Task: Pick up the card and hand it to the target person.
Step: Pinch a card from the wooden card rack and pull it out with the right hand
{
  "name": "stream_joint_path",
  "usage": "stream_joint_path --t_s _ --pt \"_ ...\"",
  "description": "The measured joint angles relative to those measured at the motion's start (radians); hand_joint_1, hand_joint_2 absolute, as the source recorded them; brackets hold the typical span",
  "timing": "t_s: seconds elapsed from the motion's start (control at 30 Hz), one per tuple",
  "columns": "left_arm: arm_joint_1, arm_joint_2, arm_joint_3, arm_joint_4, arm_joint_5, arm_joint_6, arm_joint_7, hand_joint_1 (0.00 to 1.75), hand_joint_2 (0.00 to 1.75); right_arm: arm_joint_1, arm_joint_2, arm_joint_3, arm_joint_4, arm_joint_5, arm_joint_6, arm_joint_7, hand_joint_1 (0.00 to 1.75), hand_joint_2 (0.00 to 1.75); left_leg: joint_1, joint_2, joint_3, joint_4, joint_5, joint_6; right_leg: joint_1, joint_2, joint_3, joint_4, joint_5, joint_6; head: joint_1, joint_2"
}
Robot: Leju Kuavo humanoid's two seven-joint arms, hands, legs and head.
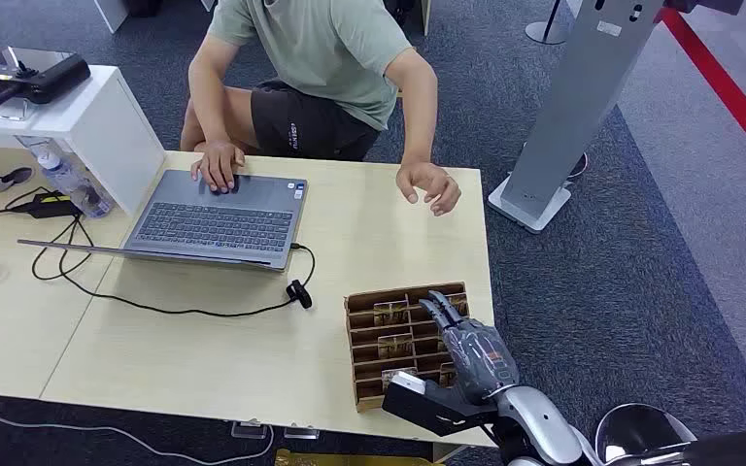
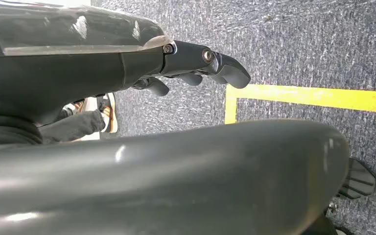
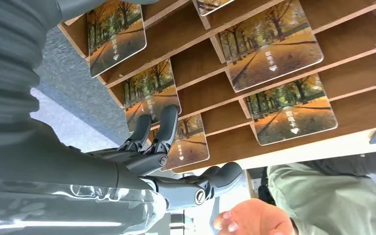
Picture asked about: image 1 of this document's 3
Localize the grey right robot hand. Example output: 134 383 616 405
418 289 521 405

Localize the person's right hand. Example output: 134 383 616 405
189 141 247 194

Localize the person's left hand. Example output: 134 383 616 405
395 161 463 218

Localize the wooden slotted card holder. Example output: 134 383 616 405
344 282 477 415

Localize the person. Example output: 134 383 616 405
180 0 463 218

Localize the grey open laptop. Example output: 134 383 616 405
17 169 310 273

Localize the white cabinet box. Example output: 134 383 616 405
0 64 167 218

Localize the clear plastic water bottle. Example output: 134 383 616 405
36 150 115 220

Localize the golden sheet under table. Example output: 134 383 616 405
274 449 445 466

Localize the grey kiosk stand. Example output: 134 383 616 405
487 0 667 235

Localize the black power adapter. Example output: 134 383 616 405
11 191 84 220

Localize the shiny silver robot joint shell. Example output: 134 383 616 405
594 403 699 466

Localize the white furniture panel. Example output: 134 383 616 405
92 0 131 35

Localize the black handheld controller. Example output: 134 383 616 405
0 52 92 106

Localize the grey round puck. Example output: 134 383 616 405
0 166 34 193

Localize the clear acrylic stand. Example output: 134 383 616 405
0 46 73 122

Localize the red floor tape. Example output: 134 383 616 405
659 6 746 183

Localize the black laptop power cable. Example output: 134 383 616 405
30 215 318 319

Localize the stanchion post with round base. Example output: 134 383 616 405
525 0 570 47

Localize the white floor cable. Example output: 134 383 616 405
0 407 276 466

